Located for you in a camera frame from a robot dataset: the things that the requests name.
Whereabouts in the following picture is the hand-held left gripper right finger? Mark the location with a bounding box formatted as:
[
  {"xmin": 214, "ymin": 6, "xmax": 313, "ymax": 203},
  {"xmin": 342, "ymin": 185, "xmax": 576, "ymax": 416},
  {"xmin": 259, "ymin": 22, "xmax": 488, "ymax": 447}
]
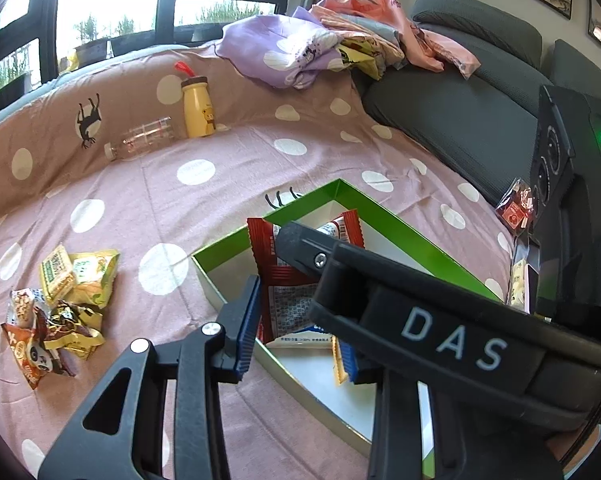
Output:
[{"xmin": 337, "ymin": 340, "xmax": 431, "ymax": 480}]

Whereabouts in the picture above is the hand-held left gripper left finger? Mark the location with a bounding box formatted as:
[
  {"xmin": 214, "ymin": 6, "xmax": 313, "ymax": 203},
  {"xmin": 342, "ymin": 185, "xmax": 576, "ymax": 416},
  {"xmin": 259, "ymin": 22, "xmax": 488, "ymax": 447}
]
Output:
[{"xmin": 38, "ymin": 275, "xmax": 262, "ymax": 480}]

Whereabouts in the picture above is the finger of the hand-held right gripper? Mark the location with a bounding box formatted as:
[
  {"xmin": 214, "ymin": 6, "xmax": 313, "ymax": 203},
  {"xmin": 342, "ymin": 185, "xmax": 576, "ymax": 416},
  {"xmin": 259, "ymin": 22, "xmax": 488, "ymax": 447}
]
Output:
[{"xmin": 275, "ymin": 220, "xmax": 338, "ymax": 282}]

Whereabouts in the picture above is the red snack packet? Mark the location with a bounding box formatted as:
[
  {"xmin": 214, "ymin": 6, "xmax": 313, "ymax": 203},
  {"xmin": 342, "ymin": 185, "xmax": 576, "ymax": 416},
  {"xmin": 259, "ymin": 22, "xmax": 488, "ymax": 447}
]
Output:
[
  {"xmin": 323, "ymin": 209, "xmax": 367, "ymax": 252},
  {"xmin": 247, "ymin": 216, "xmax": 326, "ymax": 346}
]

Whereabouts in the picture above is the green cardboard box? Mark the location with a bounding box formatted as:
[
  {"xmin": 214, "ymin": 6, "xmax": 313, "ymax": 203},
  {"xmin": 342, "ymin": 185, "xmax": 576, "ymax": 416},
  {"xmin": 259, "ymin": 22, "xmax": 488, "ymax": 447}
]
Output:
[{"xmin": 190, "ymin": 177, "xmax": 508, "ymax": 480}]

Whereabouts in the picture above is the yellow bread packet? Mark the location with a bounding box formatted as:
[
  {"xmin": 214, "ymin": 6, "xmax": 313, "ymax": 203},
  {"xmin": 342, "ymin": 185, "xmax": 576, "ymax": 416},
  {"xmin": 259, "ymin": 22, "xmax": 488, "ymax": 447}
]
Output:
[{"xmin": 70, "ymin": 249, "xmax": 122, "ymax": 311}]

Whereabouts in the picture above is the gold brown snack packet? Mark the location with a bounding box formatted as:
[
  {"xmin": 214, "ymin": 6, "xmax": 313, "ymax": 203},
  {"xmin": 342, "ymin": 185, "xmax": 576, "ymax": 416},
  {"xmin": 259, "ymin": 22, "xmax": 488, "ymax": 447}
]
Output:
[{"xmin": 44, "ymin": 299, "xmax": 106, "ymax": 361}]

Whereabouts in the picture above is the yellow green cracker packet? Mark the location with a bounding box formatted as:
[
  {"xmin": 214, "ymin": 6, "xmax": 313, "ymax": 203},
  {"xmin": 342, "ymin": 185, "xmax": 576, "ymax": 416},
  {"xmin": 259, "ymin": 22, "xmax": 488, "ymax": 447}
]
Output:
[{"xmin": 39, "ymin": 243, "xmax": 77, "ymax": 307}]

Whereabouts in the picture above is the orange panda snack packet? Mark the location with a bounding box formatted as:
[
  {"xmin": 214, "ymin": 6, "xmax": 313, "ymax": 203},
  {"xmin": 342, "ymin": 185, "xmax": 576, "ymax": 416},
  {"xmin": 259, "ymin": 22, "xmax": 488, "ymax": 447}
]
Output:
[{"xmin": 0, "ymin": 319, "xmax": 77, "ymax": 392}]

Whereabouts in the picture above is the popcorn print snack packet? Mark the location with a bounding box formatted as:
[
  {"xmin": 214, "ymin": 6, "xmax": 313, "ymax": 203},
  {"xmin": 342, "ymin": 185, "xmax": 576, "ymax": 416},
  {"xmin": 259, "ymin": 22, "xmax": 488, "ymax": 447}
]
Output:
[{"xmin": 7, "ymin": 287, "xmax": 47, "ymax": 332}]

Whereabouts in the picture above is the white snack packet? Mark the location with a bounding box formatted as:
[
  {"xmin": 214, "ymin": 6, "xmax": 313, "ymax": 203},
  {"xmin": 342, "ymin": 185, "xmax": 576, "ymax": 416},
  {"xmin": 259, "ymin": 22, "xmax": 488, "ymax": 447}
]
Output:
[{"xmin": 509, "ymin": 245, "xmax": 531, "ymax": 313}]

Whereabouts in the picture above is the clear bag of red candies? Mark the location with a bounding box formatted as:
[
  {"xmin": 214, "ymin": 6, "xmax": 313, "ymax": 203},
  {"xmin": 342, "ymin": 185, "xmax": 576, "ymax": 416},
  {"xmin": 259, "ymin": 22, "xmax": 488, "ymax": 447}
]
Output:
[{"xmin": 495, "ymin": 176, "xmax": 537, "ymax": 237}]

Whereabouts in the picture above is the pink polka dot blanket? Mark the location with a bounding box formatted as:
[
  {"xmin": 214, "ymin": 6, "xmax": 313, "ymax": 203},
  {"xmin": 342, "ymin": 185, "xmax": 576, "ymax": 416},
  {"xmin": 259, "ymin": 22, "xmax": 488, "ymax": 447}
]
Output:
[{"xmin": 0, "ymin": 39, "xmax": 516, "ymax": 480}]

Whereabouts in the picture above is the yellow bear bottle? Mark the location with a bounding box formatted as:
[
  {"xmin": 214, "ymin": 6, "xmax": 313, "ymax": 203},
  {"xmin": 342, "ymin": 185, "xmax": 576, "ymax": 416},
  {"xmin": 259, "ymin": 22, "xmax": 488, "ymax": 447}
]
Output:
[{"xmin": 174, "ymin": 61, "xmax": 217, "ymax": 140}]

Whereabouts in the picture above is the clear plastic bottle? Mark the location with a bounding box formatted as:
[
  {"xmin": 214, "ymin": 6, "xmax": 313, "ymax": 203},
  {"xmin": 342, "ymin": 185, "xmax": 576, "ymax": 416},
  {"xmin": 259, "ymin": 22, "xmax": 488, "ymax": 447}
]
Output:
[{"xmin": 104, "ymin": 116, "xmax": 174, "ymax": 162}]

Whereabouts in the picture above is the yellow patterned cloth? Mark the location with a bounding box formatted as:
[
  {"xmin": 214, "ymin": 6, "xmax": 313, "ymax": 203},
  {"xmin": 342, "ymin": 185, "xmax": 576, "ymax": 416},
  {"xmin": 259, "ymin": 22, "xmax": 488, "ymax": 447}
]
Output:
[{"xmin": 336, "ymin": 40, "xmax": 387, "ymax": 82}]

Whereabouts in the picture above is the purple cloth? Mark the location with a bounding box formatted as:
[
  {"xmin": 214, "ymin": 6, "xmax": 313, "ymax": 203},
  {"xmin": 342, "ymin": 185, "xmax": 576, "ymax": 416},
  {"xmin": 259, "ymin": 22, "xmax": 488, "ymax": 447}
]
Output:
[{"xmin": 215, "ymin": 6, "xmax": 353, "ymax": 91}]

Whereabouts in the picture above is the grey sofa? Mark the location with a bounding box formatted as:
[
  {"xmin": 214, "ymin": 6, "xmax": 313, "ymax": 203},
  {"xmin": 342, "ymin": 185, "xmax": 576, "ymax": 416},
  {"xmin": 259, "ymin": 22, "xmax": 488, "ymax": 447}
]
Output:
[{"xmin": 357, "ymin": 0, "xmax": 601, "ymax": 221}]

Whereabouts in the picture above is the pink cloth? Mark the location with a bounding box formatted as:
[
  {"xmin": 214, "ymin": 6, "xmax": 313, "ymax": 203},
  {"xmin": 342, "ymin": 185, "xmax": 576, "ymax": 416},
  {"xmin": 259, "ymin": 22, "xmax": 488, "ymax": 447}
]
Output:
[{"xmin": 309, "ymin": 0, "xmax": 482, "ymax": 80}]

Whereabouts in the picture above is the black planter box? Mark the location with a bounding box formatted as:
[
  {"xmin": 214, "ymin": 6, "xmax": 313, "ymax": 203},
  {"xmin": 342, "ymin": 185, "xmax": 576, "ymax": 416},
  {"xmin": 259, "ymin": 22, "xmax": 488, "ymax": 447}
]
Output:
[{"xmin": 74, "ymin": 30, "xmax": 157, "ymax": 67}]

